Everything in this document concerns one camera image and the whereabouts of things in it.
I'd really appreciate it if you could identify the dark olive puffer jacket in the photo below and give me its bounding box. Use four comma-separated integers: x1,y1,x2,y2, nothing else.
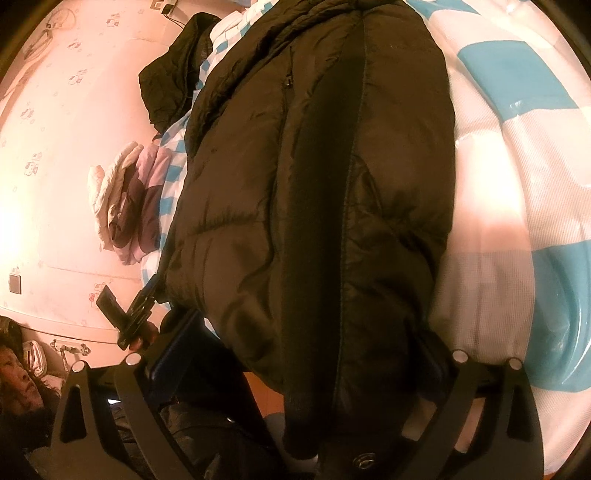
161,1,456,458

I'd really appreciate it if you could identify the pink white clothes pile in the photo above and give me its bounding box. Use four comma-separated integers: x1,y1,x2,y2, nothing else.
88,142,172,265

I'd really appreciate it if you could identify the person's left hand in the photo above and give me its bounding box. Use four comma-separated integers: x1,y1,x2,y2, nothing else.
129,321,159,352

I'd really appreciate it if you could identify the person's head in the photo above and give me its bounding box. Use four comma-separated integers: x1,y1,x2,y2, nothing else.
1,316,60,453

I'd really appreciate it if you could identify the black garment on bed edge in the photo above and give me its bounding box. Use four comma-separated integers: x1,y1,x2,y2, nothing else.
138,12,221,134

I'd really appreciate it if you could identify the small dark wall switch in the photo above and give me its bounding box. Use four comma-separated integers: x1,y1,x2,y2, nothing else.
9,273,22,295

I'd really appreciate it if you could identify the wall power socket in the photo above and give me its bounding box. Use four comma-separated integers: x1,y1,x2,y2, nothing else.
150,0,178,16

